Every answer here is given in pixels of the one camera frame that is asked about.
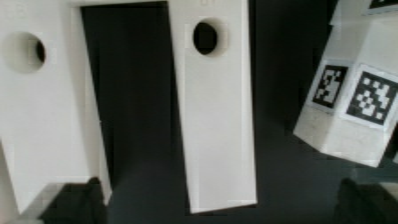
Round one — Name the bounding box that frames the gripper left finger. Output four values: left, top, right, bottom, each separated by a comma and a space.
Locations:
39, 177, 106, 224

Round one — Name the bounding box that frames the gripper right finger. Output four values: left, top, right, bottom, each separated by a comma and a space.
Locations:
332, 178, 398, 224

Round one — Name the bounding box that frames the white chair back frame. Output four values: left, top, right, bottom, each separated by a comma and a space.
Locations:
0, 0, 257, 213

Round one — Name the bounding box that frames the white chair leg block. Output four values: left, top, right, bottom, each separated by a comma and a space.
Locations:
293, 59, 398, 167

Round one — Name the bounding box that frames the white chair seat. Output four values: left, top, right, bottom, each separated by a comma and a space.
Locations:
323, 0, 398, 75

